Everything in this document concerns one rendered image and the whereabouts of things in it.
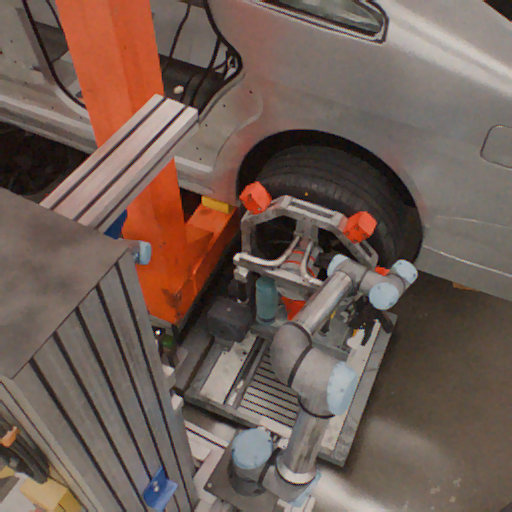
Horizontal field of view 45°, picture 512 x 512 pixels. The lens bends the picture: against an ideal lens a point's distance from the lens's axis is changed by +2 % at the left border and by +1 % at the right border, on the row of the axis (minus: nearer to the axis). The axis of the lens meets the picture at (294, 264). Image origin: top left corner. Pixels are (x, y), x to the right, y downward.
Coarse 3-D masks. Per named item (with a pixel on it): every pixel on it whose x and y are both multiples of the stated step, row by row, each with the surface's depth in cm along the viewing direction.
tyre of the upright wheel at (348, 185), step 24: (312, 144) 235; (264, 168) 243; (288, 168) 228; (312, 168) 226; (336, 168) 225; (360, 168) 228; (288, 192) 226; (312, 192) 221; (336, 192) 218; (360, 192) 222; (384, 192) 229; (240, 216) 248; (384, 216) 226; (384, 240) 226; (384, 264) 235
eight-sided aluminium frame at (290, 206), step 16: (272, 208) 223; (288, 208) 220; (304, 208) 223; (320, 208) 221; (256, 224) 234; (320, 224) 219; (336, 224) 217; (256, 240) 251; (256, 256) 258; (368, 256) 225
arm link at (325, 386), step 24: (312, 360) 148; (336, 360) 150; (288, 384) 150; (312, 384) 146; (336, 384) 145; (312, 408) 150; (336, 408) 146; (312, 432) 157; (288, 456) 167; (312, 456) 164; (264, 480) 174; (288, 480) 168; (312, 480) 171
